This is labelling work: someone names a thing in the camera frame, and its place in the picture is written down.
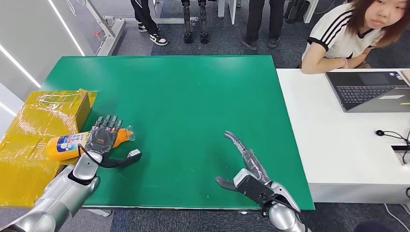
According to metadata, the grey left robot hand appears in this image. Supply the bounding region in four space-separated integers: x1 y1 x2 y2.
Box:
85 115 124 158

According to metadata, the standing person with white sneakers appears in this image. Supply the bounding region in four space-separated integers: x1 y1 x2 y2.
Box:
130 0 168 46

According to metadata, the white desk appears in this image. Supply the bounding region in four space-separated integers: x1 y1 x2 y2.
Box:
277 68 410 205

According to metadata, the white floor cable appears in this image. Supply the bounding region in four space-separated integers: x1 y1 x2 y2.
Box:
384 203 410 232

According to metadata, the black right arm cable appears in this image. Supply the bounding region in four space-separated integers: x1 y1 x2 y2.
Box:
261 196 303 232

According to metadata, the black cable with round plug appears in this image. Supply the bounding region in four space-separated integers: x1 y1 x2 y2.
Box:
375 129 410 165

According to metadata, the black robot leg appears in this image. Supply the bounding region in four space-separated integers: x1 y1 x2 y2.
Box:
181 0 195 44
198 0 210 45

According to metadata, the grey laptop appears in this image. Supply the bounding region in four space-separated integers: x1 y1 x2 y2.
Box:
325 71 410 113

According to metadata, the orange plastic bottle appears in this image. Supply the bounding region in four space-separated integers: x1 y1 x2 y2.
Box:
45 125 136 162

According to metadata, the standing person with dark shoes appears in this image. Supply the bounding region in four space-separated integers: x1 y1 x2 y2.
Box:
241 0 286 51

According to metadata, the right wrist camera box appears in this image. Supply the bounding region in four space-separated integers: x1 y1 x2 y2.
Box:
233 169 275 205

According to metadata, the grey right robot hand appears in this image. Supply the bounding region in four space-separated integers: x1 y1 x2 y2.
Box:
215 130 273 193

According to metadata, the white metal frame stand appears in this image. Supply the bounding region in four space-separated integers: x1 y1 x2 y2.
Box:
85 0 187 57

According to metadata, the seated person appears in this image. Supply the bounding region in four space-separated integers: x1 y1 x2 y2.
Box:
301 0 410 75

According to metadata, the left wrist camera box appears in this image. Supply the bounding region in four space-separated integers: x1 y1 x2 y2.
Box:
101 148 143 169

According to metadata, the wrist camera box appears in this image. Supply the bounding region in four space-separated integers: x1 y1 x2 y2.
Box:
101 148 143 169
233 169 275 205

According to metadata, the yellow taped cardboard box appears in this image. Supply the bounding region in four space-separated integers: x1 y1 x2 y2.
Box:
0 89 98 208

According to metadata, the green table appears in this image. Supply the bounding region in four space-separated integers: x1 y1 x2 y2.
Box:
42 55 315 211

